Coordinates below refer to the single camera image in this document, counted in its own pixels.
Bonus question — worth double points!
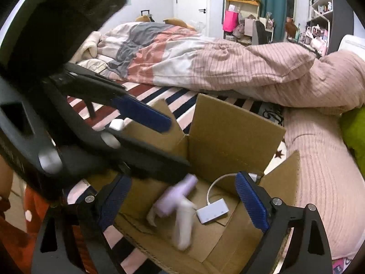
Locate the black desk chair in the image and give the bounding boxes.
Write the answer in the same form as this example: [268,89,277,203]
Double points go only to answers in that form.
[252,20,269,45]

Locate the white cushion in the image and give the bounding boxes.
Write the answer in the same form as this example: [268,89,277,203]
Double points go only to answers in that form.
[338,34,365,60]

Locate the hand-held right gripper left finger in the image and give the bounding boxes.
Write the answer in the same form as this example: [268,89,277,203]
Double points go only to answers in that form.
[31,174,133,274]

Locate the brown plush bear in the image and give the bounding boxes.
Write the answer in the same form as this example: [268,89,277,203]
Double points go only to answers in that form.
[285,17,297,39]

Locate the cream fleece blanket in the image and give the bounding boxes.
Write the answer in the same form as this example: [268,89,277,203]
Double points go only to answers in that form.
[70,31,115,75]

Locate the colour-block striped duvet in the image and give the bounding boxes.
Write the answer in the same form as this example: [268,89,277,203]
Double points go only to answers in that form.
[98,21,365,117]

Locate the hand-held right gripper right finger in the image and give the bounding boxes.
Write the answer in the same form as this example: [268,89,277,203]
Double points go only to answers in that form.
[234,171,334,274]

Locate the pink gift bag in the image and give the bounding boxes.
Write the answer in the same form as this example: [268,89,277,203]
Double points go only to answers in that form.
[223,10,239,32]

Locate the white adapter hub with cable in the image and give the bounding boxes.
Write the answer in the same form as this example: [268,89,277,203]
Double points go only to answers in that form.
[196,172,264,225]

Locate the red dotted pants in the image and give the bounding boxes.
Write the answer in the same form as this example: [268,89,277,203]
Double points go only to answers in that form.
[0,185,96,274]

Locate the brown cardboard box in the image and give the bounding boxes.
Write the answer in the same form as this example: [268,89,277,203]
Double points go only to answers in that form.
[86,93,301,274]

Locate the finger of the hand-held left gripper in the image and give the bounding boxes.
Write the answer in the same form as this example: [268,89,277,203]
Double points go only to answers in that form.
[93,130,191,186]
[43,62,173,133]

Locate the lilac hair dryer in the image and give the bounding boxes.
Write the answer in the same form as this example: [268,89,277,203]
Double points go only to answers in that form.
[146,174,198,252]

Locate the green pillow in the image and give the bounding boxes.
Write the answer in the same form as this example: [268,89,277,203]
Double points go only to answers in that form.
[339,107,365,160]

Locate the grey bookshelf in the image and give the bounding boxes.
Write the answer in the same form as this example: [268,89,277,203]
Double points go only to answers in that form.
[306,0,355,56]

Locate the pink ribbed blanket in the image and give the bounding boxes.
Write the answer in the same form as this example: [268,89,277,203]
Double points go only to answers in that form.
[284,107,365,260]

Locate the wooden desk hutch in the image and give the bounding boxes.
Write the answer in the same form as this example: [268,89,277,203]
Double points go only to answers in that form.
[224,0,276,45]

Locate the pink printed packet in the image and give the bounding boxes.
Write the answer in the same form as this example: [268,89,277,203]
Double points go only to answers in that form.
[332,257,354,274]

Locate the white earbuds case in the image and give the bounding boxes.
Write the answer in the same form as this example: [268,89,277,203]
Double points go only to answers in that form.
[109,119,126,132]

